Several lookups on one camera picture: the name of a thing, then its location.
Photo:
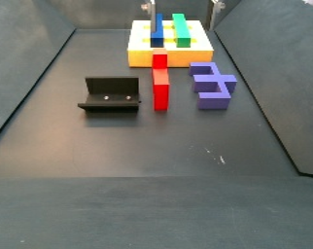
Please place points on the red stepped block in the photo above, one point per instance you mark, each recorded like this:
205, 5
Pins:
160, 80

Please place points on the yellow slotted base board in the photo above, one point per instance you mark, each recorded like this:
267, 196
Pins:
179, 57

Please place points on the purple E-shaped block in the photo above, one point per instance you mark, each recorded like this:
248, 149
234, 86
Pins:
212, 86

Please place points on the green long bar block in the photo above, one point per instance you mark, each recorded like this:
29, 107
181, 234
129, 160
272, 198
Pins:
181, 31

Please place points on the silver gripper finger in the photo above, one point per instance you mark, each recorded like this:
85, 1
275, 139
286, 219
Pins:
149, 8
215, 8

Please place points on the blue long bar block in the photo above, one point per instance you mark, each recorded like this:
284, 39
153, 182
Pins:
156, 34

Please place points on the black angled fixture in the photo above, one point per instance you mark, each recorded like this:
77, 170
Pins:
110, 94

